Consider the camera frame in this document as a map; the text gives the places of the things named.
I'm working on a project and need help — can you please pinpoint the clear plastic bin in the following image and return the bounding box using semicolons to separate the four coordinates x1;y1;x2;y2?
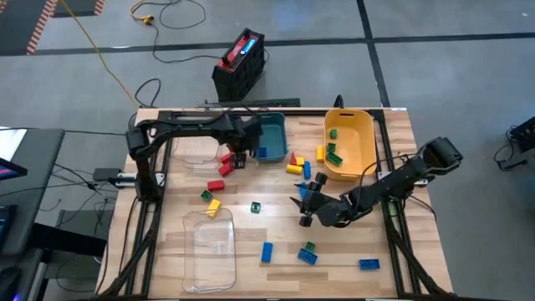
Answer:
171;106;223;166
181;207;238;294

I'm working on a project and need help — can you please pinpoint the dark tablet screen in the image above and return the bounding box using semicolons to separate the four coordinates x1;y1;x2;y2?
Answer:
0;203;18;252

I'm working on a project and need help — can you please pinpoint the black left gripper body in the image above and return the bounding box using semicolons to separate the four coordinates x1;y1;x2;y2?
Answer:
227;114;265;156

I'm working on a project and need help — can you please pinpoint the black desk foot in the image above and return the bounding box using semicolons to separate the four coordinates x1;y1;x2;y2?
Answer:
31;223;108;257

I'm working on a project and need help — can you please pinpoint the long black bar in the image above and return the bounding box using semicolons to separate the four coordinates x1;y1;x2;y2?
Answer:
196;97;302;109

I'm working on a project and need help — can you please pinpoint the black equipment with cables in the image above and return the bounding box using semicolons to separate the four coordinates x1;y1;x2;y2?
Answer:
492;115;535;171

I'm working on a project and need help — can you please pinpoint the black power adapter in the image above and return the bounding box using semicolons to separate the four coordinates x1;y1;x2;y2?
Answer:
92;167;123;182

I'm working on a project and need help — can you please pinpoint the black aluminium rig frame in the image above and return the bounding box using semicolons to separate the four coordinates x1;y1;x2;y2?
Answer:
96;107;456;300

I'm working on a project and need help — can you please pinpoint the striped edge floor mat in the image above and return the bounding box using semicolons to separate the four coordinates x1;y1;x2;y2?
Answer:
0;0;59;56
53;0;106;18

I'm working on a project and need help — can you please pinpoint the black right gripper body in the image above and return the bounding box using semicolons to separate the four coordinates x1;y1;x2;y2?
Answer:
298;171;357;229

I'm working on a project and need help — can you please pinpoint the yellow extension cord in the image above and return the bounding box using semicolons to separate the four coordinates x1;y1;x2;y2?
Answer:
57;0;155;109

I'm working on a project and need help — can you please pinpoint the black looped cable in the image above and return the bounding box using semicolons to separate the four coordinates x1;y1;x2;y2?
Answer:
134;77;162;109

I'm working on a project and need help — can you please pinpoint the black floor cable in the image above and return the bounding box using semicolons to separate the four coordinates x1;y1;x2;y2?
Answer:
150;0;222;64

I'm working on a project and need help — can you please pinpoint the black red power station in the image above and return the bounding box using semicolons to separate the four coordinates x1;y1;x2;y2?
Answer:
211;27;267;103

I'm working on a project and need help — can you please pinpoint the grey desk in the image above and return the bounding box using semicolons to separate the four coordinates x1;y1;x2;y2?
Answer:
0;127;66;257

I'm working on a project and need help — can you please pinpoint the dark monitor screen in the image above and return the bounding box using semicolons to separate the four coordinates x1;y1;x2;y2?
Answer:
0;156;28;181

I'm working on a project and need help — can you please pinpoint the teal plastic bin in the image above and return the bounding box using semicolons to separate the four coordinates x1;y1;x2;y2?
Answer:
253;111;289;164

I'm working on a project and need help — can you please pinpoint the yellow plastic bin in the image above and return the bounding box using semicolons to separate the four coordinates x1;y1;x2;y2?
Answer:
324;108;377;182

